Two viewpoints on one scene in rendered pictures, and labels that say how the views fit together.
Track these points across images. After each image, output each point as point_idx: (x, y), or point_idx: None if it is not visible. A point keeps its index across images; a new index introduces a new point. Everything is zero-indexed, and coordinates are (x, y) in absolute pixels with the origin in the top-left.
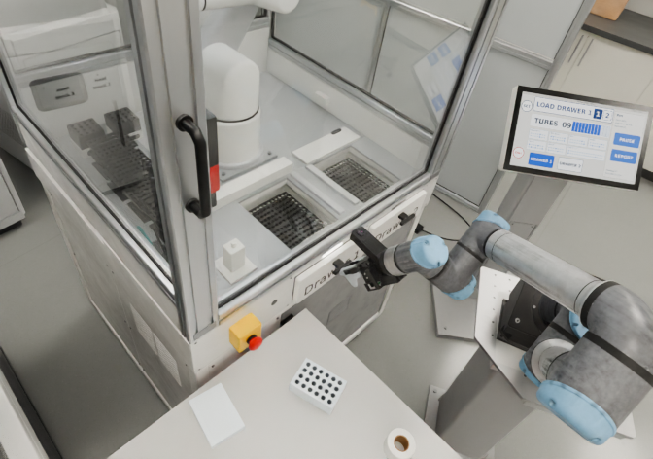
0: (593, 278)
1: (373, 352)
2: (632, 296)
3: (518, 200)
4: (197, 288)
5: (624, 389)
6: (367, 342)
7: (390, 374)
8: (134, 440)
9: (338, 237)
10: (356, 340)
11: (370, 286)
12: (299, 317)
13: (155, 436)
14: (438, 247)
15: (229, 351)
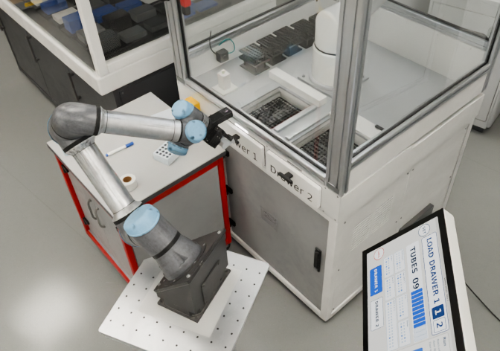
0: (109, 113)
1: (286, 318)
2: (85, 108)
3: None
4: (175, 47)
5: None
6: (296, 314)
7: (264, 330)
8: (157, 97)
9: (242, 121)
10: (297, 304)
11: (298, 246)
12: (218, 147)
13: (157, 102)
14: (179, 107)
15: None
